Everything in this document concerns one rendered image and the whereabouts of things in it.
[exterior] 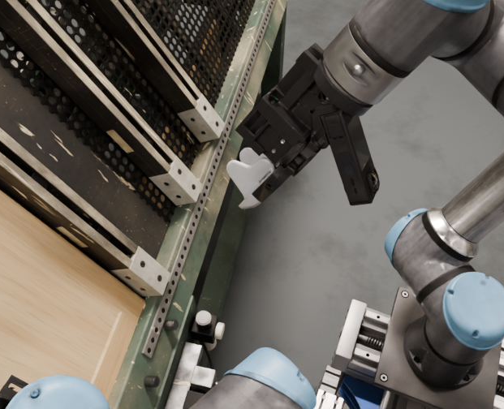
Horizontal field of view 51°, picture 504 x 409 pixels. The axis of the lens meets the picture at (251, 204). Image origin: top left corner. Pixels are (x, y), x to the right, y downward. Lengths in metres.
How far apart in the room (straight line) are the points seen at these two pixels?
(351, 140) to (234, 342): 1.73
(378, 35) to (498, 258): 2.19
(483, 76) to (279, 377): 0.33
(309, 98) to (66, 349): 0.80
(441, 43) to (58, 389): 0.42
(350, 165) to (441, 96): 2.65
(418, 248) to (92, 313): 0.69
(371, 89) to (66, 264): 0.82
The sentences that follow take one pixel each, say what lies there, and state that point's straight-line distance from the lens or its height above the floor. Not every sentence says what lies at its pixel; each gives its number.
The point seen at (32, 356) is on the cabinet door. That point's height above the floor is 1.08.
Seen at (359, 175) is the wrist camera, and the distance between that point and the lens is 0.56.
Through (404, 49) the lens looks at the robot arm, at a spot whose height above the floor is 1.78.
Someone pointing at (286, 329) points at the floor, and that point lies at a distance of 2.23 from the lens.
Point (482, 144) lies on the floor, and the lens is 3.01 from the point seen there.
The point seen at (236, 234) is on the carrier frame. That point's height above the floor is 0.18.
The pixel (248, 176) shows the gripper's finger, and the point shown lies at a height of 1.60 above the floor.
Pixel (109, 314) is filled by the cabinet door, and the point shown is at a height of 0.96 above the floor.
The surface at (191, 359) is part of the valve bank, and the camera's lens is 1.41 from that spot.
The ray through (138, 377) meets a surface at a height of 0.88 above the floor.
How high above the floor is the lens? 2.07
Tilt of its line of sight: 55 degrees down
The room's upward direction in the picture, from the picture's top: straight up
